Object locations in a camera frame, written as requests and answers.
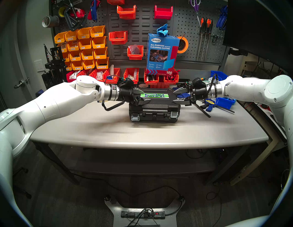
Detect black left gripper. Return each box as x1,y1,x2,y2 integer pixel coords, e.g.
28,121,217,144
119,86,152,106

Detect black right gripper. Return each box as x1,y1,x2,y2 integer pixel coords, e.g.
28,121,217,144
172,86,209,106

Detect black plastic tool box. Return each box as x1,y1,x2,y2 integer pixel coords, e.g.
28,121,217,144
129,89,181,123

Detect blue cleaning cloths box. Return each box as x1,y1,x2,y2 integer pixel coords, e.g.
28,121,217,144
146,33,180,76

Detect blue cloth in box opening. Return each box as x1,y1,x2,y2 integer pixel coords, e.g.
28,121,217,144
157,24,169,36

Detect large blue bar clamp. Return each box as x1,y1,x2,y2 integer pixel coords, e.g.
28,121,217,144
177,93,211,118

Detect large blue plastic bin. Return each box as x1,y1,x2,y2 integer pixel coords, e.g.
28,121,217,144
210,70,229,80

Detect small blue plastic bin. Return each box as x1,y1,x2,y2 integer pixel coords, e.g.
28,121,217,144
215,97,236,110

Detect orange tape roll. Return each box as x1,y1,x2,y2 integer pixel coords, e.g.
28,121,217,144
177,36,189,54

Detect red bench bin white bag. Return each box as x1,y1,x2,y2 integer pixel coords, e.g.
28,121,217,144
66,70,79,83

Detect dark round-hole pegboard panel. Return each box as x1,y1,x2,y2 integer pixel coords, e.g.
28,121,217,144
49,0,109,64
173,0,230,69

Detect orange black screwdriver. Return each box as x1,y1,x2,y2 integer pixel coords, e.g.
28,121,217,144
205,19,214,59
196,17,205,61
201,19,210,61

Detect dark table leg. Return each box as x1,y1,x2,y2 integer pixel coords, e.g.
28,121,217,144
206,146,250,183
32,141,80,185

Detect blue spring clamp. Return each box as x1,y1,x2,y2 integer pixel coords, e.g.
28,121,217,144
216,5,228,30

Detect black metal stand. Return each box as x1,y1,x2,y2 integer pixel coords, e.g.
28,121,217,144
42,45,68,89

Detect blue red utility cutter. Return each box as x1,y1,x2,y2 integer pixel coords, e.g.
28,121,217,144
88,0,101,23

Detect black monitor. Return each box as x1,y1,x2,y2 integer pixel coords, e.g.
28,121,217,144
223,0,293,76

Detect red white tape roll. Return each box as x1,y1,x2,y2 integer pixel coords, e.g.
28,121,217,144
70,8,85,19

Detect black C-clamp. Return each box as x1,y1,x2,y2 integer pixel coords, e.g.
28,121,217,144
64,2,87,32

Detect black power strip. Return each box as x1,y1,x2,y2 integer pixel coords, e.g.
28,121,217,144
121,211,165,219

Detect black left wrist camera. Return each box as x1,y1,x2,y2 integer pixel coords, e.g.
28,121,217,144
118,77,134,89

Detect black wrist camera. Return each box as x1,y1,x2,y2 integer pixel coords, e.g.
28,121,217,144
192,77,206,88
118,77,134,89

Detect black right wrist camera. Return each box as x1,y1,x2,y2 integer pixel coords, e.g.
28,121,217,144
192,77,206,88

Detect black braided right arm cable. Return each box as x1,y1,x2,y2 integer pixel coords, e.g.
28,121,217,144
206,74,219,100

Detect red wall bin with bag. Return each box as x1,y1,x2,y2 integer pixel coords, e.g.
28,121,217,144
127,45,144,60

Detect dark louvered wall panel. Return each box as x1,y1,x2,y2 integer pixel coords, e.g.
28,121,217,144
106,0,175,67

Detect orange-red wall bin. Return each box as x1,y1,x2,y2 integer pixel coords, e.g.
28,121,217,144
117,5,137,20

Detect purple handled scissors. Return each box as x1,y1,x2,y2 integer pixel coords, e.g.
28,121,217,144
189,0,202,28

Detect grey duct tape roll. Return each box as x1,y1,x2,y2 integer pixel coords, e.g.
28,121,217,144
42,15,60,28

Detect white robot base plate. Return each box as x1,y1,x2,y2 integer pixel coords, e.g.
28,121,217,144
104,196,185,227

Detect silver door handle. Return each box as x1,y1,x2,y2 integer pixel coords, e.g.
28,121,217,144
14,78,30,89

